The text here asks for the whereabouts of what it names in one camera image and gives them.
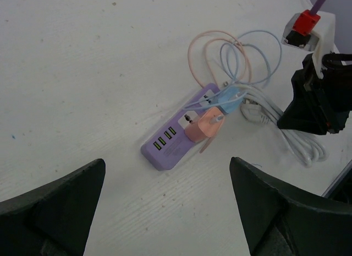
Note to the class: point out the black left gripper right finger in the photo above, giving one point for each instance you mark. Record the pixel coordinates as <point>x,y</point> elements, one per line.
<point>281,219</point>

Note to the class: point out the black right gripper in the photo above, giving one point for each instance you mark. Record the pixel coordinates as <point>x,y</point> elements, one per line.
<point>320,106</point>

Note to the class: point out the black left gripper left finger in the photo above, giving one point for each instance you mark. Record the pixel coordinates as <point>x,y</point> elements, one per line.
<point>53,219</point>

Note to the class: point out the blue charger plug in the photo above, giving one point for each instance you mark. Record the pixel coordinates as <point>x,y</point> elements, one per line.
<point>229,100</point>

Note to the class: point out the pink charger plug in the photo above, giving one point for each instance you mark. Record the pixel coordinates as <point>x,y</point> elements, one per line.
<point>205,126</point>

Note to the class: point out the purple power strip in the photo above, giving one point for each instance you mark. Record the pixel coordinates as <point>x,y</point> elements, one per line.
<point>166,147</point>

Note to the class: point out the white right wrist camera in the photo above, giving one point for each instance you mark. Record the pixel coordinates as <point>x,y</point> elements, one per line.
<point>314,33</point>

